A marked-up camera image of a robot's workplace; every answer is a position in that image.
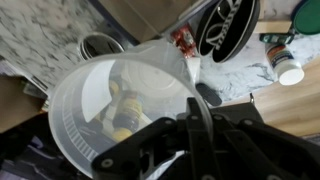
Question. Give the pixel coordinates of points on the black glasses case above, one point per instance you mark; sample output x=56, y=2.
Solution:
x=233, y=30

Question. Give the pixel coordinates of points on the brown paper bag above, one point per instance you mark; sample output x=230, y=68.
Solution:
x=13, y=103

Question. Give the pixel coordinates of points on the dark bottle yellow label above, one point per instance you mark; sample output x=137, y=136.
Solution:
x=113, y=88

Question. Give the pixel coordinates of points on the red snack wrapper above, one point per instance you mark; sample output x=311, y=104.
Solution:
x=183, y=40

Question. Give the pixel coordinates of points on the white pill bottle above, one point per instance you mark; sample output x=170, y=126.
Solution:
x=283, y=61

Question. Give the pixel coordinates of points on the green round lid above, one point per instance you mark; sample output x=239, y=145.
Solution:
x=308, y=16

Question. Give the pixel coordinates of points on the black remote control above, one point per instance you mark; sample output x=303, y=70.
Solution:
x=208, y=94

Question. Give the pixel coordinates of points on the small wooden block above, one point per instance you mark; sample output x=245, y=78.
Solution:
x=271, y=26

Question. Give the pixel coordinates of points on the frosted plastic cup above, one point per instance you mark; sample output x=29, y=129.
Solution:
x=66, y=96

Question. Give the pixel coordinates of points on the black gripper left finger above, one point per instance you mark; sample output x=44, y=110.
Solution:
x=196, y=146

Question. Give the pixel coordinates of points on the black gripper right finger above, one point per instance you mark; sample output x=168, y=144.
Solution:
x=253, y=146

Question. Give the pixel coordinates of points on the yellow vitamin bottle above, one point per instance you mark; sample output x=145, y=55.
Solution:
x=128, y=110

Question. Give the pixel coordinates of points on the small black green gadget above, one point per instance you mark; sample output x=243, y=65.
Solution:
x=276, y=38

